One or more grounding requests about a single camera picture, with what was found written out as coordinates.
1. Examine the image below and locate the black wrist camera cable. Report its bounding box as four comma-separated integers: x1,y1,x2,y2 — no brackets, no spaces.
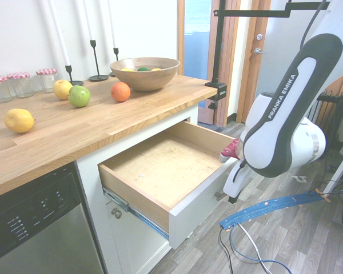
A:
299,0,328,48

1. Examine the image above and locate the yellow lemon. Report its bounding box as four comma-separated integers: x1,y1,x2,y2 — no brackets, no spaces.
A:
4,108,36,134

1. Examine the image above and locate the green apple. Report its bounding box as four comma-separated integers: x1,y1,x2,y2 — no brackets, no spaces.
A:
67,85,91,108

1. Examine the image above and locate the wooden bowl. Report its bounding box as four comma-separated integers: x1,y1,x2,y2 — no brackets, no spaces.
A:
109,57,181,92

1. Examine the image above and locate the wooden door frosted glass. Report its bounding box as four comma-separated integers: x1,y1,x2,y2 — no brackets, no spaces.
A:
236,0,329,126

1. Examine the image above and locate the black candle holder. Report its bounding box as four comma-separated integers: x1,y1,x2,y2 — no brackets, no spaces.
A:
109,47,121,77
62,65,84,87
88,39,110,82

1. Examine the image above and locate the white taper candle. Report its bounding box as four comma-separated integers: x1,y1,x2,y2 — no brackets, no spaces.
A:
47,0,71,67
106,0,117,49
82,0,96,41

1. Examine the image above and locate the wood framed glass door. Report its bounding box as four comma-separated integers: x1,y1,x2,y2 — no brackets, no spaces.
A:
176,0,242,128

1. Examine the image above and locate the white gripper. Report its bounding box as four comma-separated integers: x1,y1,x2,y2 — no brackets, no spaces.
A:
222,159,251,204

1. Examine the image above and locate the blue taped cable bundle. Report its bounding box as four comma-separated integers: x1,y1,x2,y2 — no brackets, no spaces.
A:
219,190,332,232

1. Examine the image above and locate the metal drawer slide rail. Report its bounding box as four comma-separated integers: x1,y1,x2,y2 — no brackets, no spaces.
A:
102,187,170,240

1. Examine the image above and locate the white kitchen cabinet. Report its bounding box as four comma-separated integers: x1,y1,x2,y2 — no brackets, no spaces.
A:
75,104,200,274

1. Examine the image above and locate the stainless steel dishwasher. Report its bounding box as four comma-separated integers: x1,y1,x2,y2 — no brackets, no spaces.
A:
0,161,105,274

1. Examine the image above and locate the black clamp camera stand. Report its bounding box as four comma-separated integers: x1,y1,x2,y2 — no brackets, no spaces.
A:
204,0,331,111

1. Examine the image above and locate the orange fruit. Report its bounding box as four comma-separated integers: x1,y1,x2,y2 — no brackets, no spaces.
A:
110,82,131,103

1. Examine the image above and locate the white cable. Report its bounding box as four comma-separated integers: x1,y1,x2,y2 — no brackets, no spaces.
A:
236,221,276,274

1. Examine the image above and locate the yellow apple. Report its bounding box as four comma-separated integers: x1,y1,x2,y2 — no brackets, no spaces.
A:
53,79,74,100

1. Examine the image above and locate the white wooden drawer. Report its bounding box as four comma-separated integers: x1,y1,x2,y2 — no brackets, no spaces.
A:
98,120,241,251

